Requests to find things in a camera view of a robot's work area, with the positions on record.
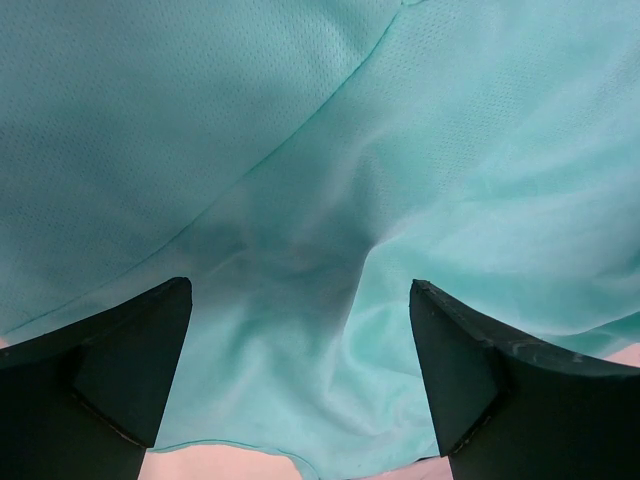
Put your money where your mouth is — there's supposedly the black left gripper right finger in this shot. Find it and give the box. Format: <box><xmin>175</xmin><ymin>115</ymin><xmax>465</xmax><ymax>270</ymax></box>
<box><xmin>410</xmin><ymin>280</ymin><xmax>639</xmax><ymax>480</ymax></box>

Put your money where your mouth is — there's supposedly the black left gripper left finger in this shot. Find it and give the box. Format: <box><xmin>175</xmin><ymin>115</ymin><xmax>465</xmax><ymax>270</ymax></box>
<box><xmin>1</xmin><ymin>277</ymin><xmax>192</xmax><ymax>479</ymax></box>

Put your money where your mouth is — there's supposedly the teal t shirt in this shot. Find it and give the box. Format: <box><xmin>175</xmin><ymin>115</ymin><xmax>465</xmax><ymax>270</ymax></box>
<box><xmin>1</xmin><ymin>1</ymin><xmax>639</xmax><ymax>479</ymax></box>

